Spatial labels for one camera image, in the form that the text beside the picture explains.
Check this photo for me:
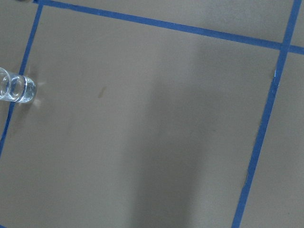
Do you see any clear glass beaker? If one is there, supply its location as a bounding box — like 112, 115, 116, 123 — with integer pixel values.
0, 68, 36, 103

